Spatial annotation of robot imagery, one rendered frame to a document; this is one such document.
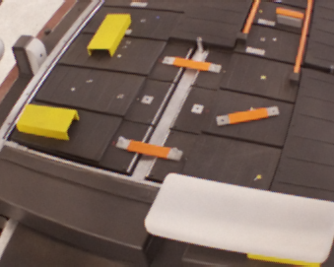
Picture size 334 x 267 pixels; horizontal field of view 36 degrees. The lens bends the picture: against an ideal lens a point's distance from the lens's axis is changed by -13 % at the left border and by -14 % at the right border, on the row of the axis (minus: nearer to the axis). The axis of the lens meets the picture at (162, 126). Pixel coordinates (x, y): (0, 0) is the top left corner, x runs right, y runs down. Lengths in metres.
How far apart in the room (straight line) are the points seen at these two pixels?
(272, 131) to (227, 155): 0.12
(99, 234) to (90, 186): 0.12
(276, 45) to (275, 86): 0.16
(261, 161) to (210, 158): 0.12
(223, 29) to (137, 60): 0.25
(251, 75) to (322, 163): 0.34
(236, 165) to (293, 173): 0.14
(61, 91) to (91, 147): 0.23
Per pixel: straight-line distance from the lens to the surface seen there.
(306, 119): 1.31
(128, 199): 1.09
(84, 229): 1.07
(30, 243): 1.23
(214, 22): 1.59
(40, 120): 1.39
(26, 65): 1.76
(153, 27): 1.61
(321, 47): 1.52
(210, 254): 1.00
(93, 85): 1.47
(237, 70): 1.44
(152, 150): 1.29
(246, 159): 1.24
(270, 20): 1.61
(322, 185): 1.19
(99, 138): 1.34
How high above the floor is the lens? 1.97
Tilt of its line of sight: 47 degrees down
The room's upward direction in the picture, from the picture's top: 12 degrees counter-clockwise
